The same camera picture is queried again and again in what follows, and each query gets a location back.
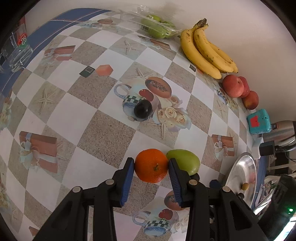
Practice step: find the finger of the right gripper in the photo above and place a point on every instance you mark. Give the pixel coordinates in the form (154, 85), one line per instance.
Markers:
(215, 184)

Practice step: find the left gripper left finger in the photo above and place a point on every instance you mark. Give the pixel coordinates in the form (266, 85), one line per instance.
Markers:
(69, 221)

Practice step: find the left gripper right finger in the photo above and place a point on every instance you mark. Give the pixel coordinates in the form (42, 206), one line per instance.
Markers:
(215, 214)

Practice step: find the green mango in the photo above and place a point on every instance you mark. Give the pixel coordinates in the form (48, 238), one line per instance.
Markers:
(186, 160)

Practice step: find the large orange tangerine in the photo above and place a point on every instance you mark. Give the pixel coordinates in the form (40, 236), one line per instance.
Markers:
(151, 165)

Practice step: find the dark plum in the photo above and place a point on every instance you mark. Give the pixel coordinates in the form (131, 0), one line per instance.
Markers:
(143, 110)

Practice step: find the bag of green fruits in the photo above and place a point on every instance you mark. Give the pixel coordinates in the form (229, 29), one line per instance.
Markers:
(157, 24)

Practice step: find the stainless steel bowl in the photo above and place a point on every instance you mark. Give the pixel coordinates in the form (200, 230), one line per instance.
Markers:
(243, 171)

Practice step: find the black power adapter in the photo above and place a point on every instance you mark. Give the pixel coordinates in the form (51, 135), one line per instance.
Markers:
(267, 148)

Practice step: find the teal toy box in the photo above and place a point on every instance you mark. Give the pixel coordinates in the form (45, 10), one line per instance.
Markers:
(259, 122)

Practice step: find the steel kettle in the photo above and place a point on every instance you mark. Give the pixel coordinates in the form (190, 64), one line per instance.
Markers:
(282, 133)

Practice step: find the red apple right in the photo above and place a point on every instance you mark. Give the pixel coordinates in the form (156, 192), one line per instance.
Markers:
(251, 101)

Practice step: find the pink red apple front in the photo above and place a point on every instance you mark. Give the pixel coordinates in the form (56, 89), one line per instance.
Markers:
(233, 86)

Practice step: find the dark red apple middle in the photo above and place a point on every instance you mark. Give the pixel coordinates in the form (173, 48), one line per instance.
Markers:
(246, 87)

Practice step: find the bunch of yellow bananas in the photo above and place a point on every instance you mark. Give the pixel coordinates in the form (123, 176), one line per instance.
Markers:
(203, 54)

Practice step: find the printed checkered tablecloth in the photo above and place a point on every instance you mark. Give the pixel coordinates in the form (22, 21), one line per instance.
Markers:
(67, 117)

